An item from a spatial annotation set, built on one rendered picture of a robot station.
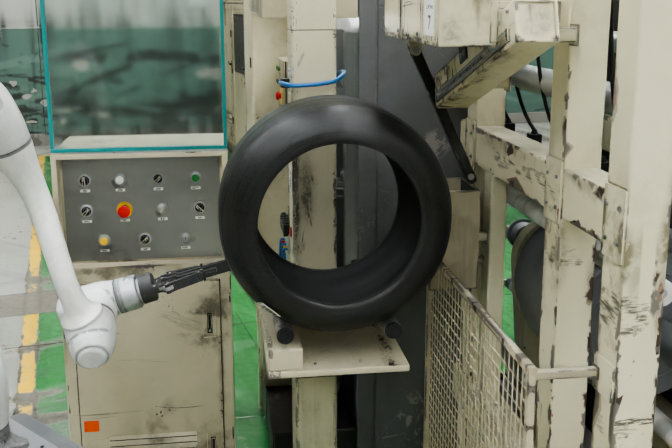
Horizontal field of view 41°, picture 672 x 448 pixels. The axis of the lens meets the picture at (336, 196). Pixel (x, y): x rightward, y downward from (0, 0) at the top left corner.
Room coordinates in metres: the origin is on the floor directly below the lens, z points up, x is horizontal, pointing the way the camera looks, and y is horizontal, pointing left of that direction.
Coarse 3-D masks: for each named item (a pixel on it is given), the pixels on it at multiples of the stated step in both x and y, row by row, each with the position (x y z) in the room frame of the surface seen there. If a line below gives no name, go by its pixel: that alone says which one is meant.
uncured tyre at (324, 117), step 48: (336, 96) 2.35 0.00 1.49; (240, 144) 2.29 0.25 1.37; (288, 144) 2.14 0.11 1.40; (384, 144) 2.17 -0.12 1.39; (240, 192) 2.13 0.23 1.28; (432, 192) 2.19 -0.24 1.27; (240, 240) 2.12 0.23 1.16; (384, 240) 2.47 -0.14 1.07; (432, 240) 2.19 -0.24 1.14; (288, 288) 2.15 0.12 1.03; (336, 288) 2.43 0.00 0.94; (384, 288) 2.19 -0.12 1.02
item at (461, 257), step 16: (464, 192) 2.53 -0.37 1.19; (480, 192) 2.54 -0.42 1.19; (464, 208) 2.53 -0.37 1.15; (464, 224) 2.53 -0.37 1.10; (464, 240) 2.53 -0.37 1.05; (448, 256) 2.52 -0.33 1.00; (464, 256) 2.53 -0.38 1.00; (464, 272) 2.53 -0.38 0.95; (432, 288) 2.52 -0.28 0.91; (448, 288) 2.52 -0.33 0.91
